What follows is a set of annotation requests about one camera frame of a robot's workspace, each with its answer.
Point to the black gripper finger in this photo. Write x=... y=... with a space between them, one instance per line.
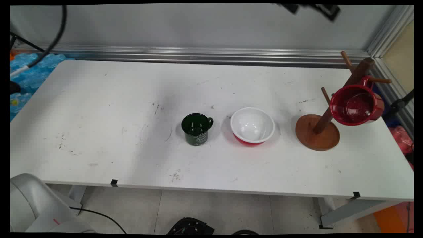
x=330 y=12
x=290 y=8

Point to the red ceramic mug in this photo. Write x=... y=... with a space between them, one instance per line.
x=355 y=105

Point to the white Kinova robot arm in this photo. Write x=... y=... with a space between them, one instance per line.
x=33 y=205

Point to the black tripod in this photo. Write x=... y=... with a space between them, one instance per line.
x=401 y=103

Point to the wooden mug tree stand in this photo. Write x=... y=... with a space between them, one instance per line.
x=317 y=135

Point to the red bowl white inside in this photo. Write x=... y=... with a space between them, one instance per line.
x=252 y=125

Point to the red plastic bag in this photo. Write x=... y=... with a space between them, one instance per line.
x=401 y=138

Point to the dark green printed mug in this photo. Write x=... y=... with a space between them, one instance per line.
x=195 y=130

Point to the black tape piece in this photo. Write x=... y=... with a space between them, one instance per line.
x=114 y=182
x=356 y=195

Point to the grey table leg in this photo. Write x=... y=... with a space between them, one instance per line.
x=77 y=198
x=357 y=211

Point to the orange floor object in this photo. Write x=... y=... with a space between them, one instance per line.
x=391 y=218

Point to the black device on floor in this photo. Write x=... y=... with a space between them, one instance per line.
x=190 y=226

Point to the thin black rod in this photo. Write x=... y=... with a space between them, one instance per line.
x=26 y=42

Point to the blue water bottle pack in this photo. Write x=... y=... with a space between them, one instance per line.
x=29 y=71

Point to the slanted aluminium frame post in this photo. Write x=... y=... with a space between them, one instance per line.
x=390 y=29

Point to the horizontal aluminium frame rail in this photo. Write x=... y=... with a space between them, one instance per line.
x=198 y=54

